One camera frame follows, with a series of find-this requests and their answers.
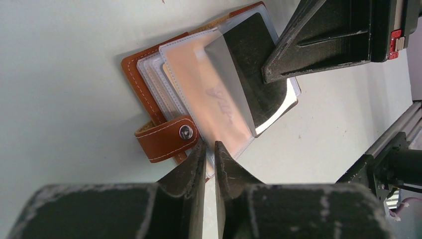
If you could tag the dark card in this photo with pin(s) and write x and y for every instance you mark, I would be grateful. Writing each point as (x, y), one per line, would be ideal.
(238, 56)

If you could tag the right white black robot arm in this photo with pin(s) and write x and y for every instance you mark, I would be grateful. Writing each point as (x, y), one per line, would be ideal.
(395, 167)

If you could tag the aluminium frame rail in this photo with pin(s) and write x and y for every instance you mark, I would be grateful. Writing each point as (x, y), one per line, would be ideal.
(410, 122)

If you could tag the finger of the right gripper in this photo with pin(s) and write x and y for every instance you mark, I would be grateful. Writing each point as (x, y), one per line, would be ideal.
(303, 13)
(337, 36)

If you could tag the brown leather card holder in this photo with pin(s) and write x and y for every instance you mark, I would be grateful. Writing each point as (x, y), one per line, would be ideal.
(172, 132)

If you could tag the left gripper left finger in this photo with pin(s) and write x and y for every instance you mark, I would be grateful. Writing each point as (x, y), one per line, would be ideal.
(170, 208)

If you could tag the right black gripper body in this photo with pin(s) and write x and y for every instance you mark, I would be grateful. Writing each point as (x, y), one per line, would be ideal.
(393, 21)

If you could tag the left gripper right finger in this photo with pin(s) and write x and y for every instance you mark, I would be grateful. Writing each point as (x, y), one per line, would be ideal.
(247, 208)

